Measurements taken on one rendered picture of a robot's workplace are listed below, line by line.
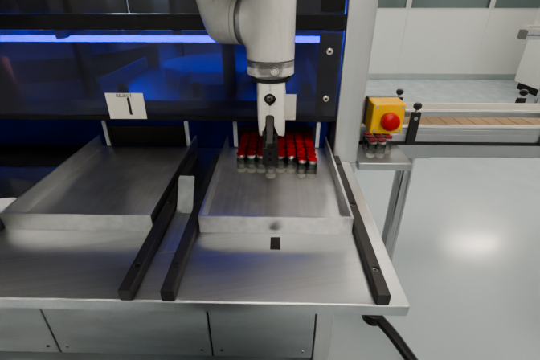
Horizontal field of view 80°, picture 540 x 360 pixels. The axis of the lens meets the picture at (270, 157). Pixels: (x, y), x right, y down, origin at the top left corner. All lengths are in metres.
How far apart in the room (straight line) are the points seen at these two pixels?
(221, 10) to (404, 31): 5.17
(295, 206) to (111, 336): 0.93
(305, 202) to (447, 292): 1.28
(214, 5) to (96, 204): 0.43
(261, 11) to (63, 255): 0.49
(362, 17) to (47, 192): 0.72
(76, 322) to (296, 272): 1.00
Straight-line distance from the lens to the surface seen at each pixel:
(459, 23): 5.97
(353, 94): 0.74
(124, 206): 0.68
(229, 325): 1.21
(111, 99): 0.81
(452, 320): 1.72
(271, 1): 0.54
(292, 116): 0.73
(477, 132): 1.01
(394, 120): 0.74
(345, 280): 0.50
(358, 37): 0.71
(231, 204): 0.63
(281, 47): 0.55
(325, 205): 0.63
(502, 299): 1.92
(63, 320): 1.39
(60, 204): 0.75
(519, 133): 1.08
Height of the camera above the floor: 1.25
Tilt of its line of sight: 27 degrees down
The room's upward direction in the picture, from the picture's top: straight up
